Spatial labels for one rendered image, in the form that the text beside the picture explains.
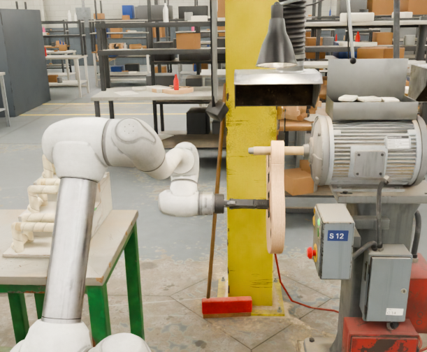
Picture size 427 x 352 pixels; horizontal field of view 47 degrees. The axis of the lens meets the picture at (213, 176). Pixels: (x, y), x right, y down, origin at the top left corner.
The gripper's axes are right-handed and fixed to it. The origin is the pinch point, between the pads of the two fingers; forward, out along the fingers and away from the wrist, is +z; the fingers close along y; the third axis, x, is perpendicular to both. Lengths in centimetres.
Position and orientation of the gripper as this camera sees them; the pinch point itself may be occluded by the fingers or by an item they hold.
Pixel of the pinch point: (268, 204)
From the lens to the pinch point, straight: 185.4
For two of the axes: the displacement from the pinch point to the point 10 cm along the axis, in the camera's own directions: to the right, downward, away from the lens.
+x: 0.2, -9.9, 1.5
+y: -0.5, -1.5, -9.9
